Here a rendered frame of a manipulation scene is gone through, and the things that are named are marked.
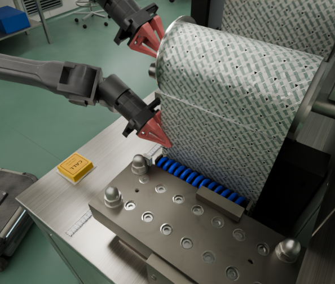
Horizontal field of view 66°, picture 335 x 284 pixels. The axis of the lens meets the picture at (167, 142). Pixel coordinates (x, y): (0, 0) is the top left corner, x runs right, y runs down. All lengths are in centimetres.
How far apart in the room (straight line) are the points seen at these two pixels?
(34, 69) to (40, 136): 179
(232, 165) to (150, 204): 18
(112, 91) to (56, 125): 190
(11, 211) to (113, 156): 96
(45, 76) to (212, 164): 40
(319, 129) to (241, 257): 62
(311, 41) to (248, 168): 28
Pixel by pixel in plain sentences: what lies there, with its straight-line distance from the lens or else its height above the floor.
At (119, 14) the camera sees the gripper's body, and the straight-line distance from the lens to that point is 57.
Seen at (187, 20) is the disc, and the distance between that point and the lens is 52.
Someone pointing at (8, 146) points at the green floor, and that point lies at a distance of 243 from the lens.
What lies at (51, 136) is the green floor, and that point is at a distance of 237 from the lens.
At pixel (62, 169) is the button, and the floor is 92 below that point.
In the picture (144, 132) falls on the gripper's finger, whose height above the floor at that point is 110.
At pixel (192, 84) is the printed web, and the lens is 46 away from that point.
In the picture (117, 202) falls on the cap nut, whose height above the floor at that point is 104.
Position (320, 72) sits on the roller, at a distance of 43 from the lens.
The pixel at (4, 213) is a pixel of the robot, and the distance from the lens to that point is 168.
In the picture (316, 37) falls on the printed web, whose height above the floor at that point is 128.
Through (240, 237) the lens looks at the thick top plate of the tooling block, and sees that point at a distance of 53.
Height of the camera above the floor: 149
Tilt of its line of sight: 45 degrees down
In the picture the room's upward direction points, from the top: straight up
